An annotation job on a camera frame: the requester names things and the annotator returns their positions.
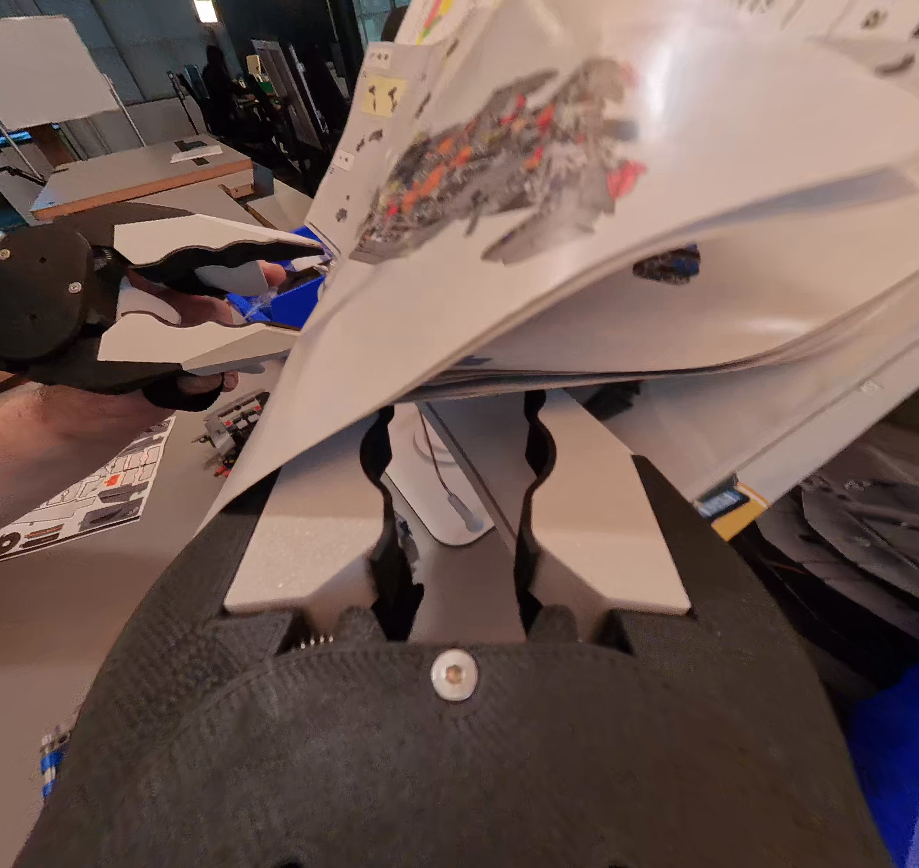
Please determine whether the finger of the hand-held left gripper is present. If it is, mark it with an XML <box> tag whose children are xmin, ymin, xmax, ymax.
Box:
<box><xmin>113</xmin><ymin>213</ymin><xmax>335</xmax><ymax>291</ymax></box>
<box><xmin>97</xmin><ymin>294</ymin><xmax>303</xmax><ymax>379</ymax></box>

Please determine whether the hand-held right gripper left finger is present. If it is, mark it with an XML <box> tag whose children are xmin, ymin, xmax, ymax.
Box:
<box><xmin>224</xmin><ymin>406</ymin><xmax>425</xmax><ymax>641</ymax></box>

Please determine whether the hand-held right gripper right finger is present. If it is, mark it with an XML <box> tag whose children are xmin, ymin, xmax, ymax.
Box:
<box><xmin>513</xmin><ymin>389</ymin><xmax>692</xmax><ymax>641</ymax></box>

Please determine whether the small blue black lego assembly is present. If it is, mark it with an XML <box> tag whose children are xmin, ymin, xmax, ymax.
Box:
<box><xmin>39</xmin><ymin>721</ymin><xmax>73</xmax><ymax>801</ymax></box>

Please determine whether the white lego instruction booklet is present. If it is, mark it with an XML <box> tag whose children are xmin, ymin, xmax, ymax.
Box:
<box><xmin>201</xmin><ymin>0</ymin><xmax>919</xmax><ymax>528</ymax></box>

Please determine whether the person's left forearm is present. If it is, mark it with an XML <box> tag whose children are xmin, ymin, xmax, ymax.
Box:
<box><xmin>0</xmin><ymin>380</ymin><xmax>180</xmax><ymax>517</ymax></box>

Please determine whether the large black lego chassis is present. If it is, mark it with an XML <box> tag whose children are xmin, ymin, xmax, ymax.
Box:
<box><xmin>194</xmin><ymin>390</ymin><xmax>270</xmax><ymax>478</ymax></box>

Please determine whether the lego sticker sheet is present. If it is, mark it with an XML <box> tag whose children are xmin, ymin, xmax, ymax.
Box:
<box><xmin>0</xmin><ymin>416</ymin><xmax>177</xmax><ymax>560</ymax></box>

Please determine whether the dark printed lego set box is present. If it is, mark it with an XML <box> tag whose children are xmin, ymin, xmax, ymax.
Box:
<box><xmin>693</xmin><ymin>416</ymin><xmax>919</xmax><ymax>697</ymax></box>

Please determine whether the blue plastic bin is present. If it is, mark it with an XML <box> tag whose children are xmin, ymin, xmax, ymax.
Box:
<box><xmin>843</xmin><ymin>678</ymin><xmax>919</xmax><ymax>868</ymax></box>
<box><xmin>226</xmin><ymin>258</ymin><xmax>338</xmax><ymax>331</ymax></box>

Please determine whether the grey table with wooden edge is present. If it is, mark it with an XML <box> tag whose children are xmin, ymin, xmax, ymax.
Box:
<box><xmin>29</xmin><ymin>134</ymin><xmax>256</xmax><ymax>222</ymax></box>

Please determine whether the metal rack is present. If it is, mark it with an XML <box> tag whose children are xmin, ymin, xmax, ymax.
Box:
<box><xmin>247</xmin><ymin>39</ymin><xmax>324</xmax><ymax>166</ymax></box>

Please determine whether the white board on stand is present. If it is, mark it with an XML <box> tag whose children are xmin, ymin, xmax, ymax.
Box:
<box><xmin>0</xmin><ymin>15</ymin><xmax>119</xmax><ymax>130</ymax></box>

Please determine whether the thin black cable grey plug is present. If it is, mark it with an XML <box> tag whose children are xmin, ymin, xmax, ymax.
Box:
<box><xmin>416</xmin><ymin>409</ymin><xmax>483</xmax><ymax>533</ymax></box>

